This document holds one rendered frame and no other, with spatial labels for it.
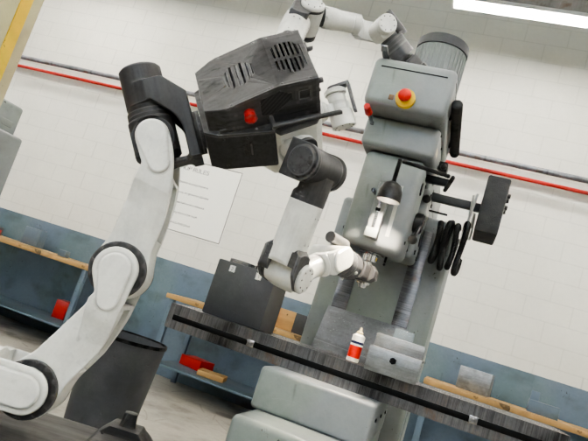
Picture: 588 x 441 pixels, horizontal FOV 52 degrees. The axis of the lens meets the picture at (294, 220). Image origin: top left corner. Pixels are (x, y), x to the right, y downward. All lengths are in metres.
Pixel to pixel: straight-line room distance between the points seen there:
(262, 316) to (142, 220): 0.58
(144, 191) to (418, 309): 1.19
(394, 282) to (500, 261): 3.97
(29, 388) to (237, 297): 0.72
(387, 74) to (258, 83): 0.56
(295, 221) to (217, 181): 5.42
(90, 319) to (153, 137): 0.47
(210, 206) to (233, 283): 4.86
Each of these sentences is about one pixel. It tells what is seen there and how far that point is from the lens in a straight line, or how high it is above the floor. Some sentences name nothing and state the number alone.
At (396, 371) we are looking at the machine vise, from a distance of 1.75.
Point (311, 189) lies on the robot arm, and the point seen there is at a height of 1.34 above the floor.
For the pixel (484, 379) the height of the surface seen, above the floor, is 1.02.
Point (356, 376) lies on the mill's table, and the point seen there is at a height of 0.93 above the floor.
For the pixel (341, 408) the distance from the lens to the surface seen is 1.72.
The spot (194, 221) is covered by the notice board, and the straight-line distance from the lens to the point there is 6.86.
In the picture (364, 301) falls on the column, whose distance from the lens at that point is 2.35.
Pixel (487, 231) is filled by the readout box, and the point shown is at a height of 1.52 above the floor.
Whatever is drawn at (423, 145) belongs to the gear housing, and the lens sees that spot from 1.94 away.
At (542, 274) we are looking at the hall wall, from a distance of 6.28.
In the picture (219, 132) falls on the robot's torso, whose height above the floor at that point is 1.42.
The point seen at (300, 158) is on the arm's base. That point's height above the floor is 1.40.
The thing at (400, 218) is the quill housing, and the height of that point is 1.43.
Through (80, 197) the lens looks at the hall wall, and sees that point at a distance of 7.63.
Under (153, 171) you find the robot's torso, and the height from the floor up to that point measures 1.27.
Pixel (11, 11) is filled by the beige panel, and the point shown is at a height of 1.87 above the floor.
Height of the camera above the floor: 1.04
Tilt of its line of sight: 9 degrees up
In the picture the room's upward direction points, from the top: 18 degrees clockwise
